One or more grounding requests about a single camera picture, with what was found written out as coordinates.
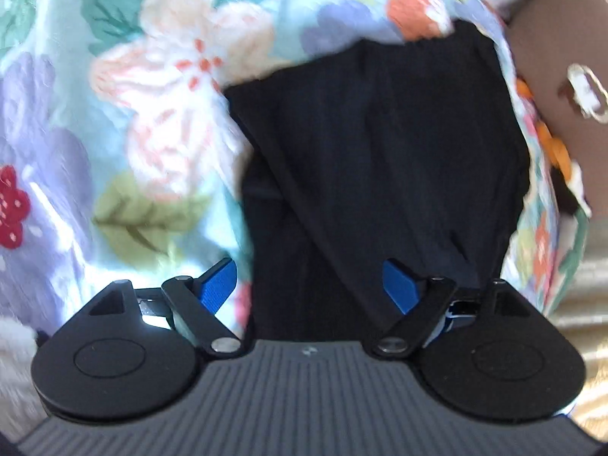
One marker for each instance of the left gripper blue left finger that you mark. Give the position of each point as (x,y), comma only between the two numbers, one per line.
(194,303)

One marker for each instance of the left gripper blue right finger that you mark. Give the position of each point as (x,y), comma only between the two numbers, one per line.
(422,303)

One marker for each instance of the black garment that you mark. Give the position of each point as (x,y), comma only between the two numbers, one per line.
(408,152)

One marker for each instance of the floral quilt bedspread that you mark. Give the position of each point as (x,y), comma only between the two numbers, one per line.
(115,130)

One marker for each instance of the orange black plush toy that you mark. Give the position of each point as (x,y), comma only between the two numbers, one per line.
(566,173)

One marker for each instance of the brown cushion with emblem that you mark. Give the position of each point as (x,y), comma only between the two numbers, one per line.
(559,49)

